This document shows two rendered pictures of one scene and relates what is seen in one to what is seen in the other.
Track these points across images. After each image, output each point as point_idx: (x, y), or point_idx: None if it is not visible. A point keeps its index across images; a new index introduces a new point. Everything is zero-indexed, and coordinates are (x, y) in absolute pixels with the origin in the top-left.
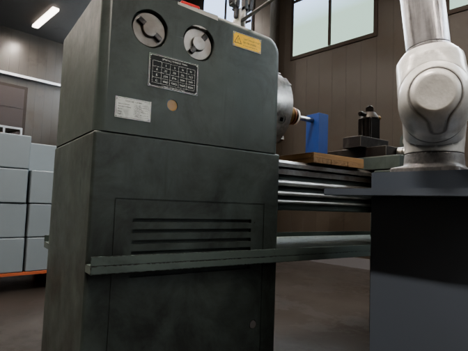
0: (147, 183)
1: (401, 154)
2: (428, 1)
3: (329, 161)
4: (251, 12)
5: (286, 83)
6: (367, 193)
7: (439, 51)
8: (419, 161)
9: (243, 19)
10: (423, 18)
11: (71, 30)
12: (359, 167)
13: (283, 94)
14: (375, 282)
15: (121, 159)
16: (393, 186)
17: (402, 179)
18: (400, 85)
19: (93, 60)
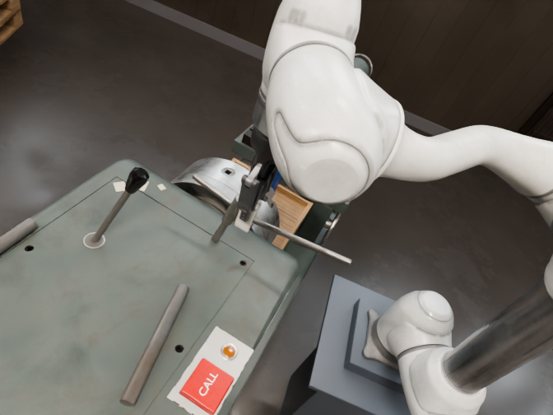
0: None
1: (349, 202)
2: (499, 378)
3: (287, 243)
4: (279, 234)
5: (276, 217)
6: (347, 403)
7: (473, 409)
8: (390, 359)
9: (257, 225)
10: (483, 384)
11: None
12: (307, 213)
13: (271, 240)
14: (318, 395)
15: None
16: (363, 375)
17: (373, 376)
18: (426, 411)
19: None
